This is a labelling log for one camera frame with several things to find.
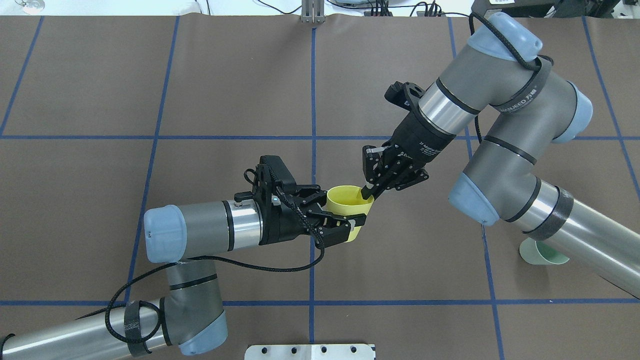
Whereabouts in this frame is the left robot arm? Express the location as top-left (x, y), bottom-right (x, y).
top-left (1, 186), bottom-right (373, 360)

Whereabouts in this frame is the green plastic cup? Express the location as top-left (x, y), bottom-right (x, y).
top-left (518, 237), bottom-right (570, 265)

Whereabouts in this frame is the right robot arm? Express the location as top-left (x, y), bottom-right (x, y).
top-left (361, 13), bottom-right (640, 297)

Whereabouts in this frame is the yellow plastic cup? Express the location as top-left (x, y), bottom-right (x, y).
top-left (326, 185), bottom-right (375, 216)

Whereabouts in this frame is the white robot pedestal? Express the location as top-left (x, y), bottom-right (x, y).
top-left (244, 343), bottom-right (377, 360)

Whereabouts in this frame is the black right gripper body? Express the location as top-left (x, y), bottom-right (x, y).
top-left (385, 111), bottom-right (456, 166)

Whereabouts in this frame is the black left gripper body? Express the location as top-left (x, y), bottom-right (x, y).
top-left (256, 194), bottom-right (321, 246)

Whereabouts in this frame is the black left camera cable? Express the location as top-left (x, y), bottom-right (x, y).
top-left (104, 167), bottom-right (326, 346)

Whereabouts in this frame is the aluminium frame post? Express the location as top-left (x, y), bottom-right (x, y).
top-left (301, 0), bottom-right (326, 24)

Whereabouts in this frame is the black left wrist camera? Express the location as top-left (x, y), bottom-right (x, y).
top-left (233, 155), bottom-right (298, 203)

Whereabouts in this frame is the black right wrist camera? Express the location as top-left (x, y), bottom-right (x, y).
top-left (384, 81), bottom-right (426, 112)

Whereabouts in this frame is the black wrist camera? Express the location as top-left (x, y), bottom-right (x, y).
top-left (384, 81), bottom-right (426, 112)
top-left (233, 155), bottom-right (298, 203)

